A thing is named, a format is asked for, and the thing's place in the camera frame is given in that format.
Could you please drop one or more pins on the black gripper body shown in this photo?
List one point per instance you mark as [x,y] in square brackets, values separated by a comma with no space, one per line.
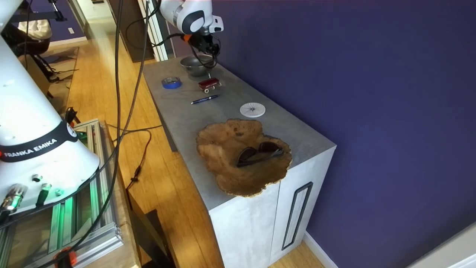
[205,43]

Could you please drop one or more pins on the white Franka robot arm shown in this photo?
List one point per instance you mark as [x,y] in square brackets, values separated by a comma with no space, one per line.
[34,128]

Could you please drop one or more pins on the round metal bowl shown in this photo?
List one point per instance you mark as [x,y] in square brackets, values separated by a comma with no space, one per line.
[190,63]

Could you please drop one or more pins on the red metal tin box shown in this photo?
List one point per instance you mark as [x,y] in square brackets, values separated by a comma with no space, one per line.
[208,84]

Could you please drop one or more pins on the blue pen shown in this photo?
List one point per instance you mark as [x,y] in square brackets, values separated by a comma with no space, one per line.
[204,100]

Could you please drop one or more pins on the white disc with radial lines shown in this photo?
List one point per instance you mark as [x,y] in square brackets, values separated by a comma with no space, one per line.
[251,109]

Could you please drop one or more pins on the grey concrete-look table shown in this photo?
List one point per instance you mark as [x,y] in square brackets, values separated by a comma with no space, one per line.
[198,124]

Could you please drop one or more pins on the brown burl wood bowl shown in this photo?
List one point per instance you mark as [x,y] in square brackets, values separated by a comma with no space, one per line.
[223,149]

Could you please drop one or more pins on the dark sunglasses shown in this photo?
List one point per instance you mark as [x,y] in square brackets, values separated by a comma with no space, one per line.
[257,154]

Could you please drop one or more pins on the dark office chair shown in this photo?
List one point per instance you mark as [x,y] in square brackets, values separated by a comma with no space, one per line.
[34,39]

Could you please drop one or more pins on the black box on floor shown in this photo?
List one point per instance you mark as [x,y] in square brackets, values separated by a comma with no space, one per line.
[153,239]

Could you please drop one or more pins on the aluminium robot stand frame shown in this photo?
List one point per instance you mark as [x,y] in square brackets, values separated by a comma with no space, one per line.
[68,224]

